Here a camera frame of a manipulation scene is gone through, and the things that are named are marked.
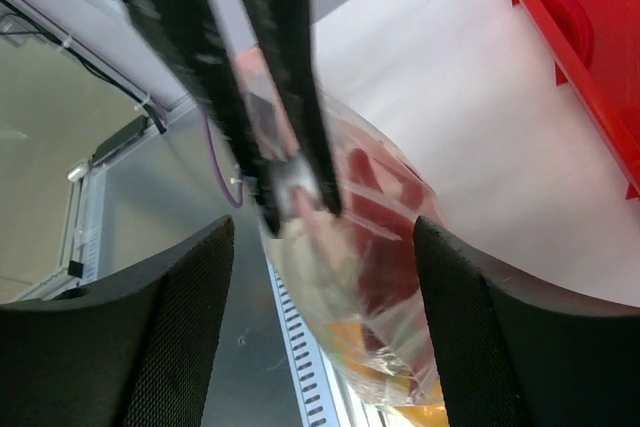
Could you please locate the green white leek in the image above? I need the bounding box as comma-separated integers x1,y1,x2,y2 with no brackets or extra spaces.
276,219,361,323

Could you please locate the clear zip top bag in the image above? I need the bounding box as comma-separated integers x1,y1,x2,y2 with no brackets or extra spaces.
234,46,451,408

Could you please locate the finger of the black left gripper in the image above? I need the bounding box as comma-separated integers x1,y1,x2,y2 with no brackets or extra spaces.
123,0,281,233
243,0,342,215

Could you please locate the red plastic tray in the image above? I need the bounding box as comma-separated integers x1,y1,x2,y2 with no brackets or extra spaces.
511,0,639,199

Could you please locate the red chili pepper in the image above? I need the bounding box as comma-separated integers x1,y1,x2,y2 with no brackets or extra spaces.
541,0,594,67

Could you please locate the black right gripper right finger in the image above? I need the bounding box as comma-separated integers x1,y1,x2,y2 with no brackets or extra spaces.
414,218,639,426

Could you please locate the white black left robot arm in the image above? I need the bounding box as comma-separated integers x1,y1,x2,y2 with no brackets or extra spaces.
19,0,342,233

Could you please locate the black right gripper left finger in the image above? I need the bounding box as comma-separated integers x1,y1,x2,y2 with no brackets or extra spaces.
1,216,234,426

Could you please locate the white slotted cable duct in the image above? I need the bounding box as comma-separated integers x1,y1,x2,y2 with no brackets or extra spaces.
268,264,340,427

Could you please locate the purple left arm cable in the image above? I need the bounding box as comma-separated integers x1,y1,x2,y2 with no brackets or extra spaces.
199,109,246,209

